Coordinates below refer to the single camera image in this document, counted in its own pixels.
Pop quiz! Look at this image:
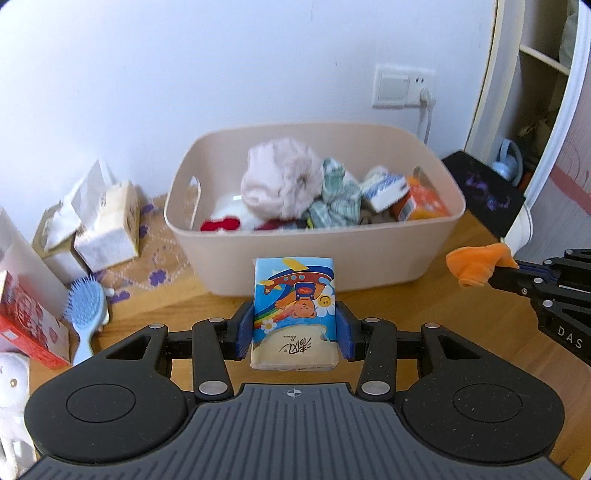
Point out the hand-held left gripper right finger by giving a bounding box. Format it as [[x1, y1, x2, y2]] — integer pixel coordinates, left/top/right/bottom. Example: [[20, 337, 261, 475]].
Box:
[[337, 302, 485, 398]]

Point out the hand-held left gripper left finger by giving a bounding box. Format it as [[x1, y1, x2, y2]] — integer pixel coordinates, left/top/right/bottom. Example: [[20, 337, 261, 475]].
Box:
[[104, 302, 254, 403]]

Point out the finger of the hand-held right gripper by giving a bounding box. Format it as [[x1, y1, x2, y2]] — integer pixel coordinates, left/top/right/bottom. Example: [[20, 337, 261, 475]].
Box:
[[490, 270, 591, 308], [513, 249, 591, 278]]

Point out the orange cloth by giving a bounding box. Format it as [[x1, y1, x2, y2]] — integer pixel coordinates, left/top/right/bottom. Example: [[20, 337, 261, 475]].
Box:
[[445, 243, 519, 288]]

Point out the cartoon bear tissue pack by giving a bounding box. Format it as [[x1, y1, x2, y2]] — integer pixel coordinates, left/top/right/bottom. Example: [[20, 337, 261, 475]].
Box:
[[249, 256, 339, 372]]

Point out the beige plastic storage basket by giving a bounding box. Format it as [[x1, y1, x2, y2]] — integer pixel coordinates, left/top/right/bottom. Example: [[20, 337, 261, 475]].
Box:
[[164, 122, 466, 296]]

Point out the orange packet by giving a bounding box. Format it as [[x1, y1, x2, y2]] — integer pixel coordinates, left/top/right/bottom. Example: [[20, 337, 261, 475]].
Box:
[[390, 175, 451, 222]]

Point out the white red cat plush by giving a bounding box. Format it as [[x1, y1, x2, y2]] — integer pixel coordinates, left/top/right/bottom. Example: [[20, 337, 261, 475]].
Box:
[[200, 191, 278, 234]]

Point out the green scrunchie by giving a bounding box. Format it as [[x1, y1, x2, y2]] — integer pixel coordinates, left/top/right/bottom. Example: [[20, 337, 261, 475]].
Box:
[[302, 158, 363, 229]]

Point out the blue white tissue pack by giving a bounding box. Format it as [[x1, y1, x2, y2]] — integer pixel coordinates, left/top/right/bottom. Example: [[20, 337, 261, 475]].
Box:
[[359, 165, 411, 213]]

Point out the pink fluffy hat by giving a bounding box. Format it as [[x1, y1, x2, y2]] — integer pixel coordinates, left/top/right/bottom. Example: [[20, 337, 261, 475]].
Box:
[[240, 138, 324, 220]]

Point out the white bin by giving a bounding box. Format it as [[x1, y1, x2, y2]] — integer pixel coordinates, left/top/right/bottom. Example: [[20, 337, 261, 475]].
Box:
[[501, 203, 534, 254]]

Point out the wooden desk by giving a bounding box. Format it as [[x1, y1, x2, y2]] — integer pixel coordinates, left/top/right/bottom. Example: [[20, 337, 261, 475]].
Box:
[[28, 194, 555, 398]]

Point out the black stool purple print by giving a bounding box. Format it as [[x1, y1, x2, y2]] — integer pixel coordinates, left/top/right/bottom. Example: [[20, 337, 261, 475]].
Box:
[[441, 150, 527, 238]]

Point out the purple flower table mat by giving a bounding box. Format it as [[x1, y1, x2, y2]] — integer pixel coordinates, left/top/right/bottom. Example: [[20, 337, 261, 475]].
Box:
[[92, 194, 204, 305]]

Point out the light blue plastic item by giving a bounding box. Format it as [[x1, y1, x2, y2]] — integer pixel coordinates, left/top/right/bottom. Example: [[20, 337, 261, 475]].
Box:
[[492, 140, 522, 185]]

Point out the blue hairbrush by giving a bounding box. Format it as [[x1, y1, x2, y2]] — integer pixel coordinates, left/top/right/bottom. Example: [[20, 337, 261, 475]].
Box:
[[62, 275, 112, 365]]

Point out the cream patterned tissue pack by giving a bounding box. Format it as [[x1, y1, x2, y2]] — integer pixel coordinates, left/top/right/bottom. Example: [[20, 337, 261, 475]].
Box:
[[73, 159, 141, 273]]

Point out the plain white tissue pack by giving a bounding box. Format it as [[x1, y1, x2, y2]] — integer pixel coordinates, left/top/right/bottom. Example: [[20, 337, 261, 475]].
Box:
[[31, 198, 90, 284]]

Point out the red white carton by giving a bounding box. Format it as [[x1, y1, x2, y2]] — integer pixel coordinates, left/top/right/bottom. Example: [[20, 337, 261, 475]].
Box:
[[0, 206, 72, 369]]

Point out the white sheep plush toy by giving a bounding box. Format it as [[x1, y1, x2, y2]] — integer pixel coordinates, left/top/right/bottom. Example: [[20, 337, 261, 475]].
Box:
[[0, 353, 35, 476]]

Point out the white plug with cable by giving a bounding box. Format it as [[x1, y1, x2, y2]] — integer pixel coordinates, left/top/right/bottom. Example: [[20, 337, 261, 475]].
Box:
[[418, 88, 437, 144]]

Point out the cream wardrobe frame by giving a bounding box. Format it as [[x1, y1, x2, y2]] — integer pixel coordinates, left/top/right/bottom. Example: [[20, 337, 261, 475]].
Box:
[[464, 0, 578, 204]]

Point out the white wall socket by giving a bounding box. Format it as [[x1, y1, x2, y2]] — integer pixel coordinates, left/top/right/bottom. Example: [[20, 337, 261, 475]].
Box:
[[372, 64, 436, 110]]

